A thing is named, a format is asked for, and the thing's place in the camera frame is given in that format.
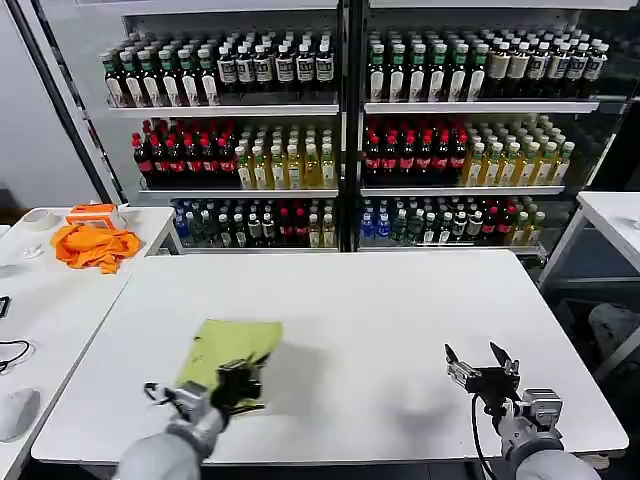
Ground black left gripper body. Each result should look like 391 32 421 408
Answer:
209 368 264 415

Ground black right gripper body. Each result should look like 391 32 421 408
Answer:
468 366 522 417

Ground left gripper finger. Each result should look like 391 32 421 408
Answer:
231 398 267 417
218 352 272 374

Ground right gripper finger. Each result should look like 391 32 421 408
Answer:
443 342 477 388
489 341 522 377

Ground light green shirt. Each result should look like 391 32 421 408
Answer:
174 318 285 417

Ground dark grey chair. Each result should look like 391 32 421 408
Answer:
586 301 640 364

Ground white framed table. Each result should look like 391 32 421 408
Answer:
536 190 640 290

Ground clear plastic wrapper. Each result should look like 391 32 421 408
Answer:
114 207 147 232

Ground orange crumpled cloth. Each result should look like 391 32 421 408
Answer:
50 224 145 276

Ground white side table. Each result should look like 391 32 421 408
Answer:
0 206 184 480

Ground orange and white box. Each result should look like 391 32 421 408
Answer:
64 202 119 229

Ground shelf rack with bottles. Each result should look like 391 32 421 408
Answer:
349 0 629 257
98 0 347 254

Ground white tape roll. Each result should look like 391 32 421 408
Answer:
21 209 52 232

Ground thin black slanted pole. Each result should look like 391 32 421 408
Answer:
30 0 129 206

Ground thick black slanted pole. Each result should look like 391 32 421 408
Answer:
3 0 115 204

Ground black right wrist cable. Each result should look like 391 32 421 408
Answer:
469 393 497 480

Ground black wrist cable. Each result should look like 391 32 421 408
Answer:
143 381 177 407
469 393 497 480

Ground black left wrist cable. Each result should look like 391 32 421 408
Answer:
143 381 177 407

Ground thin black looped cable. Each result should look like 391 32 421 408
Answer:
0 338 37 376

